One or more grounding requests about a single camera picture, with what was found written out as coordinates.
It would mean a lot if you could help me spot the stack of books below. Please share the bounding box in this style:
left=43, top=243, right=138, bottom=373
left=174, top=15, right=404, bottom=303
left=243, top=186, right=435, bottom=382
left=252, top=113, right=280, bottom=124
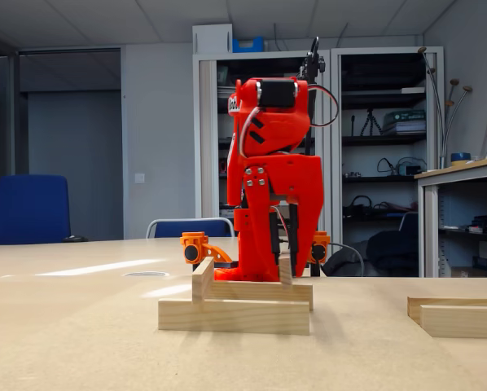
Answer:
left=382, top=108, right=428, bottom=136

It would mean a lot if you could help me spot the grey workbench wooden top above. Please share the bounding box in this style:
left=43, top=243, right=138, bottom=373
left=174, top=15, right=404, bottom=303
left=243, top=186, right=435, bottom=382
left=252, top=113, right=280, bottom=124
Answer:
left=414, top=156, right=487, bottom=279

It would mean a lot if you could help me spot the white cable grommet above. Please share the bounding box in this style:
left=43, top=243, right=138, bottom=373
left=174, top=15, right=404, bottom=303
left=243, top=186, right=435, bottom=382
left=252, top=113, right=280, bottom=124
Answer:
left=121, top=270, right=171, bottom=279

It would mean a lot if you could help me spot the blue plastic box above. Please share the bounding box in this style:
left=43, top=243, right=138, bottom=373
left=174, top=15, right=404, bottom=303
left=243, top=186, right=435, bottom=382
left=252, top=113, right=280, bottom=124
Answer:
left=231, top=36, right=265, bottom=54

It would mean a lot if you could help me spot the black flexible tripod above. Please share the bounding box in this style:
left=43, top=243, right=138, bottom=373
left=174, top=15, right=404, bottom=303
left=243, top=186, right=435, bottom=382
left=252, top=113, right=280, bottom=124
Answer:
left=359, top=108, right=385, bottom=138

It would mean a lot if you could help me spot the black camera stand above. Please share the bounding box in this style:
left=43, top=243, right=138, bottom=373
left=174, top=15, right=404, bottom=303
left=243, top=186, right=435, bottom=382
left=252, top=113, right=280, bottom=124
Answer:
left=302, top=36, right=327, bottom=242

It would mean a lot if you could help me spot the blue chair grey frame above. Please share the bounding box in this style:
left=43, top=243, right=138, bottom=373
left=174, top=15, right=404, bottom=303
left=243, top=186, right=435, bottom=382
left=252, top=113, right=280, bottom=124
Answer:
left=145, top=217, right=237, bottom=239

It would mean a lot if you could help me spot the large blue office chair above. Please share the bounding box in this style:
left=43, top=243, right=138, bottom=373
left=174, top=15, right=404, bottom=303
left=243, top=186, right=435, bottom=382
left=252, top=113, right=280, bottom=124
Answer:
left=0, top=174, right=72, bottom=246

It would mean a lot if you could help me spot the grey metal shelf cabinet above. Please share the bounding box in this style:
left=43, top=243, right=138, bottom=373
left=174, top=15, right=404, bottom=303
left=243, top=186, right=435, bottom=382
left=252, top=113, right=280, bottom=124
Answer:
left=192, top=49, right=333, bottom=244
left=331, top=46, right=445, bottom=278

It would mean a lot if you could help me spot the black jacket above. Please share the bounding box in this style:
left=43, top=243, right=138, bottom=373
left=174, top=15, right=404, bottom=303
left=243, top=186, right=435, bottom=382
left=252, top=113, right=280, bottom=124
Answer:
left=322, top=230, right=420, bottom=278

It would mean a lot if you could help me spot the grey power cable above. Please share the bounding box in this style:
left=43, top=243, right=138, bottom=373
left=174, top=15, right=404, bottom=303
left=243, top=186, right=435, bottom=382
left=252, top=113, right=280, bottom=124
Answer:
left=328, top=242, right=366, bottom=278

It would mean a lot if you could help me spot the chrome stalk lamp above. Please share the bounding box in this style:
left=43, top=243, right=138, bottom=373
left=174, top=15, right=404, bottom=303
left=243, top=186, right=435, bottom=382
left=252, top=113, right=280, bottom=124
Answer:
left=416, top=46, right=475, bottom=170

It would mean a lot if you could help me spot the white box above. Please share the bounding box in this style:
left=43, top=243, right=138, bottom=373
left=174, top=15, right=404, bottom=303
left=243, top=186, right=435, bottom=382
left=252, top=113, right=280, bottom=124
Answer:
left=192, top=23, right=234, bottom=55

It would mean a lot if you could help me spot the dark blue office chair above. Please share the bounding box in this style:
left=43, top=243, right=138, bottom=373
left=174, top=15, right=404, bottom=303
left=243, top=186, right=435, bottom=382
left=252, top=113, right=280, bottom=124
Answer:
left=397, top=211, right=420, bottom=245

